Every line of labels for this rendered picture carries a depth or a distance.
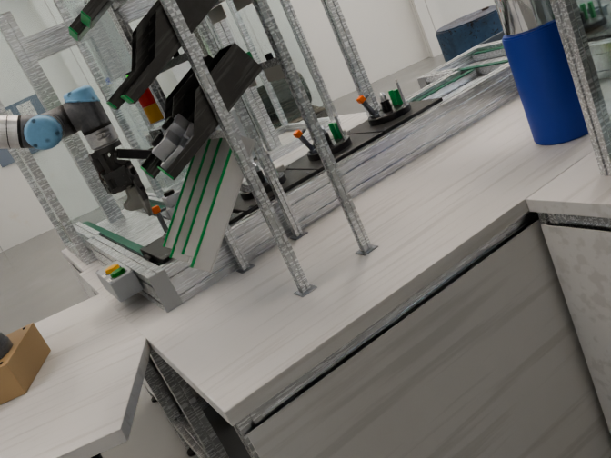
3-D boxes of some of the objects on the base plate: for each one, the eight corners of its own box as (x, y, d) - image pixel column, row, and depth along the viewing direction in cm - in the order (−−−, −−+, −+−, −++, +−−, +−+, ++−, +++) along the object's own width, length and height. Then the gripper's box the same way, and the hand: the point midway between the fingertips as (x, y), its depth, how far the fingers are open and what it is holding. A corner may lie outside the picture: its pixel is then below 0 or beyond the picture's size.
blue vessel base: (573, 144, 147) (538, 31, 139) (521, 146, 161) (486, 44, 152) (615, 115, 153) (585, 5, 145) (561, 120, 166) (530, 19, 158)
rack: (302, 297, 133) (113, -99, 109) (236, 272, 165) (78, -39, 141) (378, 246, 140) (217, -134, 116) (301, 231, 172) (162, -69, 149)
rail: (167, 313, 158) (146, 275, 155) (99, 263, 236) (85, 238, 233) (186, 301, 160) (165, 263, 157) (113, 256, 239) (98, 231, 235)
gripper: (85, 154, 166) (125, 225, 173) (91, 154, 158) (132, 229, 165) (115, 140, 170) (153, 210, 176) (123, 138, 162) (162, 213, 168)
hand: (150, 210), depth 171 cm, fingers closed
